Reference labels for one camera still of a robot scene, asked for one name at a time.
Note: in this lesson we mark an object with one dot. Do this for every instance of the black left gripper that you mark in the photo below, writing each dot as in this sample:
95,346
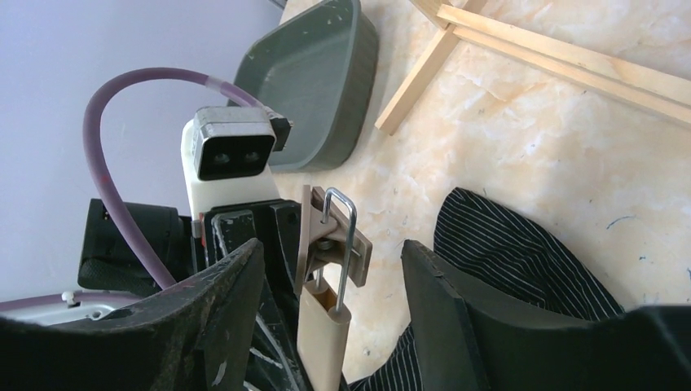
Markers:
273,360

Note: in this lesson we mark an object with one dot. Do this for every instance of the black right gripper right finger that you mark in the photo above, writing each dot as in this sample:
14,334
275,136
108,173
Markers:
471,336

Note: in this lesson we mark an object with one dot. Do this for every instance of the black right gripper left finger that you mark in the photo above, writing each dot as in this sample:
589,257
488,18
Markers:
195,335

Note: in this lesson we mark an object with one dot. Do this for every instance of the black striped garment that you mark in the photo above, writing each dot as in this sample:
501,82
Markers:
509,252

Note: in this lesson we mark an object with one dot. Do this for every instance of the beige clip hanger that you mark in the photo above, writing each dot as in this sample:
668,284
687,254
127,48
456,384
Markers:
332,253

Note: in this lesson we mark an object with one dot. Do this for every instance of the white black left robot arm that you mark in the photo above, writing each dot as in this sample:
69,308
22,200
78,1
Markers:
109,275

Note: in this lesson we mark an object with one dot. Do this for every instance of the grey-green plastic tub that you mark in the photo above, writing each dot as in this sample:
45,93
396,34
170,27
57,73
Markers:
318,70

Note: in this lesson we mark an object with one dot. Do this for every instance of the light wooden clothes rack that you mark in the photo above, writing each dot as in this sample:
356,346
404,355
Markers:
645,88

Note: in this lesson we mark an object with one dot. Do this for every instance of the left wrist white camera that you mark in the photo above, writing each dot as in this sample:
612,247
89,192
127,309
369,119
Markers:
225,154

